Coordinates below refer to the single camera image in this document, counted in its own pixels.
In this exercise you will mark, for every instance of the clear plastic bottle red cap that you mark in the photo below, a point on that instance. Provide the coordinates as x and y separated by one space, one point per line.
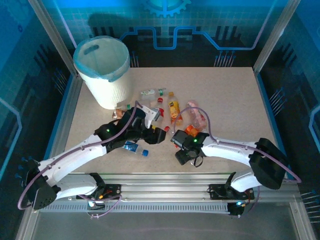
160 100

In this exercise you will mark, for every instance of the aluminium table side rail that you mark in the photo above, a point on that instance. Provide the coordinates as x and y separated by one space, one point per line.
65 100

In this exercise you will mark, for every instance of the aluminium frame leg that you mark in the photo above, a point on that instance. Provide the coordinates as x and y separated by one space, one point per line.
26 227
303 225

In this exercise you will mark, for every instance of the orange label plastic bottle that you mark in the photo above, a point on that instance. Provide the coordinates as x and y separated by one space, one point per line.
191 130

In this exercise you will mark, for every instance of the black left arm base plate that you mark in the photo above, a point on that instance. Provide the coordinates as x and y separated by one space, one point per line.
112 188

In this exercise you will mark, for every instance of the green label clear plastic bottle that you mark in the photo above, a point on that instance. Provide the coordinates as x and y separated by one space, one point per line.
147 93

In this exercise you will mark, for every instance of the yellow orange juice bottle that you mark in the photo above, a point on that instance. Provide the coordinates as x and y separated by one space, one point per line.
173 110

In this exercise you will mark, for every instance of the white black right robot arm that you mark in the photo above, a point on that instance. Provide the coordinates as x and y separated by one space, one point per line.
230 151

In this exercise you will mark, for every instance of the blue table edge strip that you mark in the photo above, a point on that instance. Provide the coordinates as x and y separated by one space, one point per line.
270 110

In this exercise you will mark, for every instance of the blue label blue cap bottle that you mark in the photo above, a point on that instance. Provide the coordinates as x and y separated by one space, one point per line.
131 147

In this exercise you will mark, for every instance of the aluminium frame post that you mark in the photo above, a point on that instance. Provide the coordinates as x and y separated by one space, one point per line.
273 35
53 37

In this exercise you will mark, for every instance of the pink snack packet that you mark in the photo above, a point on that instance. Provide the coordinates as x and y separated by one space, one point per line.
196 119

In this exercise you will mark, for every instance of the blue plastic bin liner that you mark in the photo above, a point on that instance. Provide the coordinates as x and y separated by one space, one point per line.
100 57

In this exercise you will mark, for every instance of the clear plastic bottle green cap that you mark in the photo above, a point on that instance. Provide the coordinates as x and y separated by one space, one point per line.
162 93

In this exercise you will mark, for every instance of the red label plastic bottle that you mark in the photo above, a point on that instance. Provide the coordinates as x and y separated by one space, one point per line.
162 112

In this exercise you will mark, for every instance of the brown label plastic bottle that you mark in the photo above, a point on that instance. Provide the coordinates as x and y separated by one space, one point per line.
120 113

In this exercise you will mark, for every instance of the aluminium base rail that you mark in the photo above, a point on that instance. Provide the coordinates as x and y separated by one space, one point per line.
162 185

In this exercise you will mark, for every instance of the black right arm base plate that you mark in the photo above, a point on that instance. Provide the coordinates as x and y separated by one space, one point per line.
216 190

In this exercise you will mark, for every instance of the white ribbed waste bin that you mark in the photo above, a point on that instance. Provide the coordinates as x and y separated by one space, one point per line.
107 92

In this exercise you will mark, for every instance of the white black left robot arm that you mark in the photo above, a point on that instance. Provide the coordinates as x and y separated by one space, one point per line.
75 155

